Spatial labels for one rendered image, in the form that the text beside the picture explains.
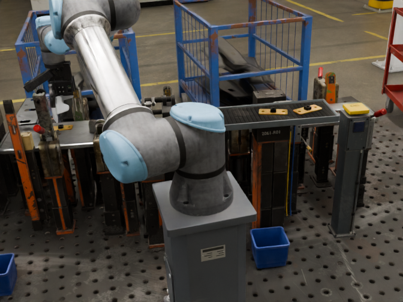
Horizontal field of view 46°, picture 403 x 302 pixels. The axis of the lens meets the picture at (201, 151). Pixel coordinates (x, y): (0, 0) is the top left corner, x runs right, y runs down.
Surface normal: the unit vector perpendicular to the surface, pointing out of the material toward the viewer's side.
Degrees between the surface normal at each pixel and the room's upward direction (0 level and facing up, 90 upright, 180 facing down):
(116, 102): 43
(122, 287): 0
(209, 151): 91
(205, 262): 90
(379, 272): 0
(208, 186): 73
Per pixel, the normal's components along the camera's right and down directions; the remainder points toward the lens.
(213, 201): 0.35, 0.12
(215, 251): 0.25, 0.43
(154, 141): 0.32, -0.30
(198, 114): 0.07, -0.91
